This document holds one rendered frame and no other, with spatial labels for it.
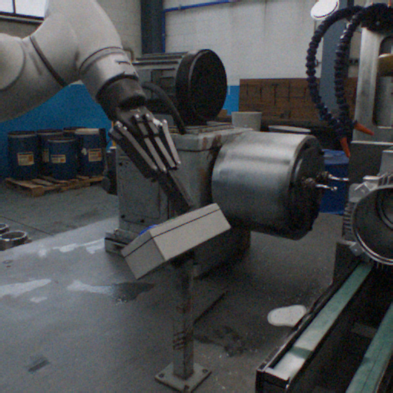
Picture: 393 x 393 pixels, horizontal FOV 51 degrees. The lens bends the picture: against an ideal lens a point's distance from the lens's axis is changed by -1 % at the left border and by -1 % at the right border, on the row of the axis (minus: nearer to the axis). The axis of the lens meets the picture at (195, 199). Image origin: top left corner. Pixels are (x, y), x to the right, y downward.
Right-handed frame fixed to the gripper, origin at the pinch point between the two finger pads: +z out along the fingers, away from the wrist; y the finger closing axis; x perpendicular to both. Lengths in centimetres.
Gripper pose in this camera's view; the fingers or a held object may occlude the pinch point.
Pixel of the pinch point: (176, 192)
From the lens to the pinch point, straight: 68.7
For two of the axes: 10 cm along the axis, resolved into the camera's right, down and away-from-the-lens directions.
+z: 5.0, 8.5, -1.4
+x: -6.4, 4.8, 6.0
